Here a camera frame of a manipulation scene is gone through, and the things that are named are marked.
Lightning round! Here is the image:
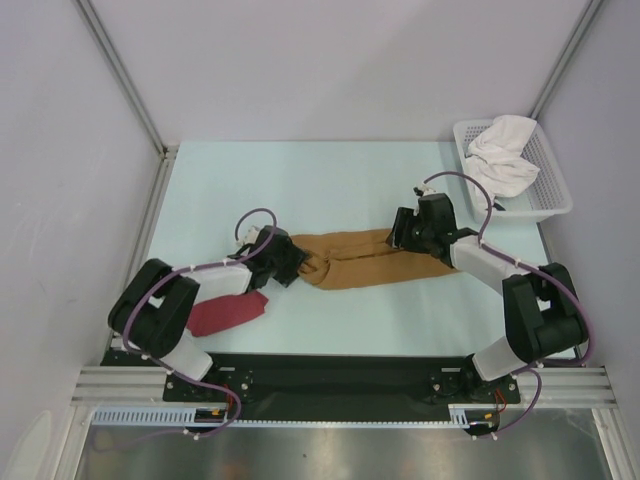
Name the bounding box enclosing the tan tank top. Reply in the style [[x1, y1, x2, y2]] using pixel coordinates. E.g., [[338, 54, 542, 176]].
[[292, 229, 456, 291]]

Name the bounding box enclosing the red tank top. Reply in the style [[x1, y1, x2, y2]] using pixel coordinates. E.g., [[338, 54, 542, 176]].
[[186, 291, 269, 337]]

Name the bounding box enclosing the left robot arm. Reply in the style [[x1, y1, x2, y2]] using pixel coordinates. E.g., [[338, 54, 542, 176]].
[[108, 226, 309, 400]]

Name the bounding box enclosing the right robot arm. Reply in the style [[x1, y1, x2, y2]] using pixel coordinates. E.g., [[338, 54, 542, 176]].
[[387, 193, 589, 401]]

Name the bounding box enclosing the white tank top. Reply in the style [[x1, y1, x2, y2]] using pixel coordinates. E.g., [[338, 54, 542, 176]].
[[465, 115, 540, 203]]

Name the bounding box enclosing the white plastic basket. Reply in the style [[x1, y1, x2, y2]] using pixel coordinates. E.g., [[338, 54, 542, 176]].
[[453, 119, 573, 224]]

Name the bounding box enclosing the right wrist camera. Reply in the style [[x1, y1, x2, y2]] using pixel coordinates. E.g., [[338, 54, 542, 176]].
[[413, 185, 438, 198]]

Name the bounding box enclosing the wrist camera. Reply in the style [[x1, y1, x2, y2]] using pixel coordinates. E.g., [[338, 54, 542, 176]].
[[236, 226, 261, 247], [413, 185, 438, 198]]

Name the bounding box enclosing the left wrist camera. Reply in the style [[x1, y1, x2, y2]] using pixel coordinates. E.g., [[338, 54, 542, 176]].
[[236, 226, 261, 247]]

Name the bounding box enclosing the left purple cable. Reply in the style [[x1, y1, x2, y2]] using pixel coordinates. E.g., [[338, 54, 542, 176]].
[[94, 207, 279, 454]]

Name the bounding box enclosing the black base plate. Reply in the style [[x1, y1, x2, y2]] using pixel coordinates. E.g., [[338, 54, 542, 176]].
[[99, 349, 584, 424]]

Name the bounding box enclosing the left aluminium frame post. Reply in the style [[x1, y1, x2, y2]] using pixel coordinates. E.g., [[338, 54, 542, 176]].
[[73, 0, 178, 286]]

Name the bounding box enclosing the aluminium frame post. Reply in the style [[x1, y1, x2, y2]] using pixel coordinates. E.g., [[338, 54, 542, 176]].
[[73, 0, 178, 286], [529, 0, 608, 120]]

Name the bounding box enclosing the white cable duct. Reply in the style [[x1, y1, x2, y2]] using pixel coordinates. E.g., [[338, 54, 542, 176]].
[[91, 406, 497, 429]]

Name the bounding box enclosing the right aluminium frame post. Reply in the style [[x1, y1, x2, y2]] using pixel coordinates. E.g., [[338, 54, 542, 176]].
[[529, 0, 608, 120]]

